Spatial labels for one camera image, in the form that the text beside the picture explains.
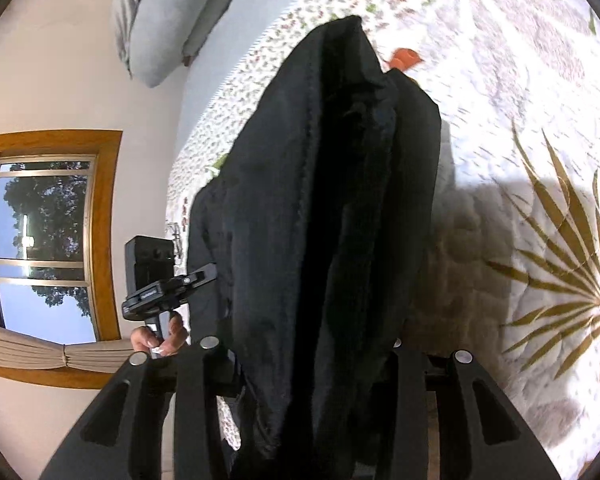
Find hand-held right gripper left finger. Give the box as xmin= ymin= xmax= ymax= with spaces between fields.
xmin=40 ymin=336 xmax=244 ymax=480

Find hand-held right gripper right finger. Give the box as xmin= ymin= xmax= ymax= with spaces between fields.
xmin=352 ymin=337 xmax=562 ymax=480

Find black pants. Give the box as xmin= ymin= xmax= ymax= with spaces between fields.
xmin=186 ymin=15 xmax=442 ymax=480

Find person's left hand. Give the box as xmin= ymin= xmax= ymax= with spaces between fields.
xmin=131 ymin=312 xmax=190 ymax=359

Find wooden-framed window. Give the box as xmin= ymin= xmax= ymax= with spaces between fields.
xmin=0 ymin=130 xmax=125 ymax=391

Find beige curtain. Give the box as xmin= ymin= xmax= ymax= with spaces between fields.
xmin=0 ymin=321 xmax=140 ymax=375

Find grey bed sheet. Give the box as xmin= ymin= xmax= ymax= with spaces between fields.
xmin=174 ymin=0 xmax=353 ymax=161

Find grey pillow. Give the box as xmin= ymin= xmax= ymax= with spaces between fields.
xmin=182 ymin=0 xmax=262 ymax=67
xmin=111 ymin=0 xmax=223 ymax=89

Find floral leaf-print quilt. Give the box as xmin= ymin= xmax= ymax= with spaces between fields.
xmin=165 ymin=0 xmax=600 ymax=480

